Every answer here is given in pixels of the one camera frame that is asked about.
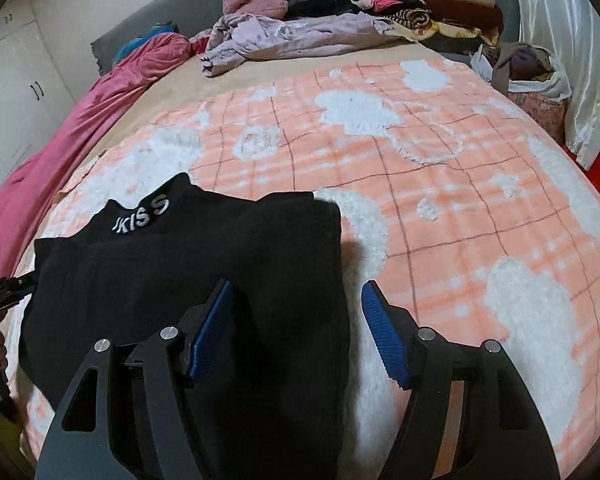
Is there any pink quilt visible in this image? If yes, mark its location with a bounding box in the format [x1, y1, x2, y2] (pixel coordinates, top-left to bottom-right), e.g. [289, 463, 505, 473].
[0, 32, 193, 281]

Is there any small black garment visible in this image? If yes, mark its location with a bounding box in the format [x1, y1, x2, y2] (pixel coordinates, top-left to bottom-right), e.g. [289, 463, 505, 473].
[285, 0, 361, 18]

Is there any red bag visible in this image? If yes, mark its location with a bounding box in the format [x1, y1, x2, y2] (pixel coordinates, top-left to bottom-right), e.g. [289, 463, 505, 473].
[574, 147, 600, 196]

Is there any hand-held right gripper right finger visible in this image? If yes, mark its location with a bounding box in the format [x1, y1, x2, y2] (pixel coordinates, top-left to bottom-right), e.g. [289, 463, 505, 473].
[361, 281, 563, 480]

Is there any white bag of clothes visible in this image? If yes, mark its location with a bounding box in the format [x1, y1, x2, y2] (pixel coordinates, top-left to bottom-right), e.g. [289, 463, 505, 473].
[470, 42, 573, 131]

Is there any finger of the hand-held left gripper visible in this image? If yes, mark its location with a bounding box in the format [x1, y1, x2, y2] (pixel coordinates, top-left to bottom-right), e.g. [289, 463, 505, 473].
[0, 272, 38, 311]

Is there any black sweater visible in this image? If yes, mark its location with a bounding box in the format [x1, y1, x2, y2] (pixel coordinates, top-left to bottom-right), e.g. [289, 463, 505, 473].
[17, 172, 351, 480]

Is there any pile of folded clothes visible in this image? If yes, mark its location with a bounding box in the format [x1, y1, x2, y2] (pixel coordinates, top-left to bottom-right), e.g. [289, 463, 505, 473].
[342, 0, 505, 48]

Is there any dark red garment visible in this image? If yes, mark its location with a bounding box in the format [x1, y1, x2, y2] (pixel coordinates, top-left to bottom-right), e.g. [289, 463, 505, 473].
[190, 30, 215, 56]

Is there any crumpled lilac garment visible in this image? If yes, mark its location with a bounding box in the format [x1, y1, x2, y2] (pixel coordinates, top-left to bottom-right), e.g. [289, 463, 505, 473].
[201, 11, 405, 78]

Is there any teal cloth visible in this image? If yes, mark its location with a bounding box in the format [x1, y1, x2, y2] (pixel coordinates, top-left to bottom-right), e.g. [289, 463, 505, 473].
[112, 22, 178, 61]

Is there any yellow-green cloth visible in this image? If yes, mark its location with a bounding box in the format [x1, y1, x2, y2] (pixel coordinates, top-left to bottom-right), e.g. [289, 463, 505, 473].
[0, 395, 26, 461]

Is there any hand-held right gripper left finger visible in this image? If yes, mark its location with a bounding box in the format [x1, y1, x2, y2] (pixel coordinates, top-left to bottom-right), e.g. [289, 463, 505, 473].
[34, 280, 235, 480]

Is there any white wardrobe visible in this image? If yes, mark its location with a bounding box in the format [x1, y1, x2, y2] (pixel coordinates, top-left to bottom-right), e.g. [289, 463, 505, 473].
[0, 0, 81, 206]

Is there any orange white plaid blanket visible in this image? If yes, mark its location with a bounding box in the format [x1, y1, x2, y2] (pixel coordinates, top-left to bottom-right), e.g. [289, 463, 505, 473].
[5, 57, 600, 480]

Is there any white satin curtain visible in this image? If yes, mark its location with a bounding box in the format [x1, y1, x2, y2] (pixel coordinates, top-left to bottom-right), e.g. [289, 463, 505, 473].
[497, 0, 600, 171]

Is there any pink fluffy garment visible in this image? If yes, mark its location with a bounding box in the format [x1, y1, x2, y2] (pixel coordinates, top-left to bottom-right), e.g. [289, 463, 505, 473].
[222, 0, 289, 18]

